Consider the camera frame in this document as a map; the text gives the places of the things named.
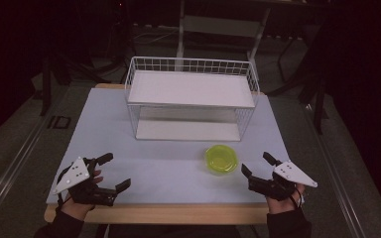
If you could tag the black tripod stand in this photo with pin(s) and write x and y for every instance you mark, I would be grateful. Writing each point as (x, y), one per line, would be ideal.
(48, 86)
(319, 99)

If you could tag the black floor plate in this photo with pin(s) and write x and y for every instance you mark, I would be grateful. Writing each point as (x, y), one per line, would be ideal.
(59, 122)

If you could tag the person's left hand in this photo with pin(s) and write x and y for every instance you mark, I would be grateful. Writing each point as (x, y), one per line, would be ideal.
(76, 208)

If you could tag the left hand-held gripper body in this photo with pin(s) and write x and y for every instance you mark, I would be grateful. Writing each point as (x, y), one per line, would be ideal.
(72, 175)

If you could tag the green plastic bowl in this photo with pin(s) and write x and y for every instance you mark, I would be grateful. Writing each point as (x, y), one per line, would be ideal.
(221, 160)

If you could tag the metal floor rail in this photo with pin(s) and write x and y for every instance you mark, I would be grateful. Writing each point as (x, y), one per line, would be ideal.
(11, 172)
(340, 185)

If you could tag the person's right hand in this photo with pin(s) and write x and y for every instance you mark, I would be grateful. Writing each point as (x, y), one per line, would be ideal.
(282, 205)

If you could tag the white metal frame stand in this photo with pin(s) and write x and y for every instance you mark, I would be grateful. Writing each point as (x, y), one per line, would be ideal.
(220, 25)

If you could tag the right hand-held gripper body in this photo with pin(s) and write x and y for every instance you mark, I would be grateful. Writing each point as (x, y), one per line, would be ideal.
(292, 173)

